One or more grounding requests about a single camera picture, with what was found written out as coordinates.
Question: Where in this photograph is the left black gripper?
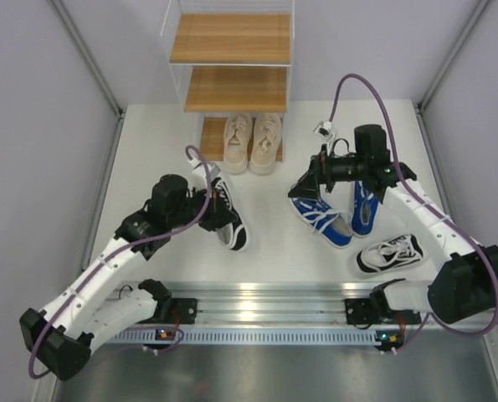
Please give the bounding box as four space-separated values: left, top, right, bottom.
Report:
168 184 238 232

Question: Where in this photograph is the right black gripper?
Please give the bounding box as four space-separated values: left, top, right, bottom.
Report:
289 145 367 201

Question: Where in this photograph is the black white sneaker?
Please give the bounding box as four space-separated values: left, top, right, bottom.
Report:
356 234 426 276
212 177 249 252

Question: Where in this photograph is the blue canvas sneaker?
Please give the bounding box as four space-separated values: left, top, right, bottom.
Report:
352 181 378 237
289 198 353 248

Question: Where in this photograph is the beige platform sneaker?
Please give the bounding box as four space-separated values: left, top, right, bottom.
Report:
249 113 283 175
223 113 253 174

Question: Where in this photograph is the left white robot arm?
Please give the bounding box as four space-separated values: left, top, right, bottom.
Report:
19 174 249 381

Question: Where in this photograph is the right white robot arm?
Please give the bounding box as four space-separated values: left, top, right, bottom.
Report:
288 121 498 324

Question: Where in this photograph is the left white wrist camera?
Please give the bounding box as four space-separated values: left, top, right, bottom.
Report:
192 162 221 186

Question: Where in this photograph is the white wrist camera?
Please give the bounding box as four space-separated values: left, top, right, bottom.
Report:
314 121 335 142
192 162 221 186

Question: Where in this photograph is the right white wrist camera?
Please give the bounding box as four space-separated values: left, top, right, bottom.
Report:
314 121 335 142

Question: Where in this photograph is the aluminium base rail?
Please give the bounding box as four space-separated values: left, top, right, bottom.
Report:
105 281 498 332

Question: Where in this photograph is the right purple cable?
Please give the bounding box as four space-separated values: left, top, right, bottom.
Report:
330 74 498 336

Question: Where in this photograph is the purple cable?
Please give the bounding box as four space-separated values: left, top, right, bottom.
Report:
330 74 498 336
27 145 214 380

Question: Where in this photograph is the slotted grey cable duct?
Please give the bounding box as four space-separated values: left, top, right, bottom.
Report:
108 326 403 346

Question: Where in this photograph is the white wire wooden shoe shelf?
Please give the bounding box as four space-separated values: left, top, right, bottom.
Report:
160 1 295 161

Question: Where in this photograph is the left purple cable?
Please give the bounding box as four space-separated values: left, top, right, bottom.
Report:
27 145 214 380

